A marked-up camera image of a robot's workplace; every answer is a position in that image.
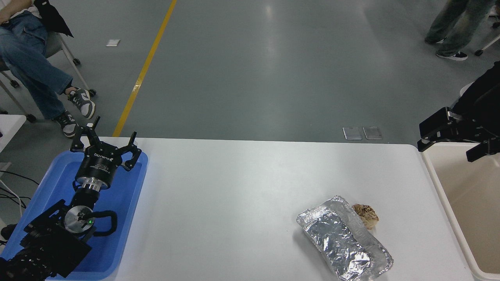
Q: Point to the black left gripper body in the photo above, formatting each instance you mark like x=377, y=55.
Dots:
x=95, y=166

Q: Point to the foil plate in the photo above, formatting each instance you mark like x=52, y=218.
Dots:
x=340, y=238

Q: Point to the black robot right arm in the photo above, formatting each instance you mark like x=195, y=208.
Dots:
x=437, y=125

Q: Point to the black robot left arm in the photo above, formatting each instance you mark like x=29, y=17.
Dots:
x=50, y=246

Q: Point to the silver floor plate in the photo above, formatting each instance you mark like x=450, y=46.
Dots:
x=372, y=133
x=352, y=133

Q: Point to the blue plastic tray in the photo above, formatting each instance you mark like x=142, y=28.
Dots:
x=117, y=218

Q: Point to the small white table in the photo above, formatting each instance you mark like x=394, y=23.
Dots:
x=9, y=125

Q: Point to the seated person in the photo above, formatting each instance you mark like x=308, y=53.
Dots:
x=35, y=74

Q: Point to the white paper scrap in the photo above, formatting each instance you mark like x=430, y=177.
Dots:
x=113, y=43

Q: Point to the grey chair with casters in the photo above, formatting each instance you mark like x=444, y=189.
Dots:
x=52, y=45

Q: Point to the black floor object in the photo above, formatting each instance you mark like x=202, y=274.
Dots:
x=8, y=231

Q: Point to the black jacket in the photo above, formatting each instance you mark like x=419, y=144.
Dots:
x=52, y=17

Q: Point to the crumpled tan paper ball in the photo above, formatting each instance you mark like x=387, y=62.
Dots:
x=366, y=216

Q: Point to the large pale bin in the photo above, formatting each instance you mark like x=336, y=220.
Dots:
x=468, y=203

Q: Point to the walking person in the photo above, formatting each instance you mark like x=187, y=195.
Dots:
x=457, y=27

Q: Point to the person beside bin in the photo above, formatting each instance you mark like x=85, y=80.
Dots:
x=484, y=93

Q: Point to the white chair leg with caster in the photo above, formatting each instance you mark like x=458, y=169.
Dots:
x=490, y=43

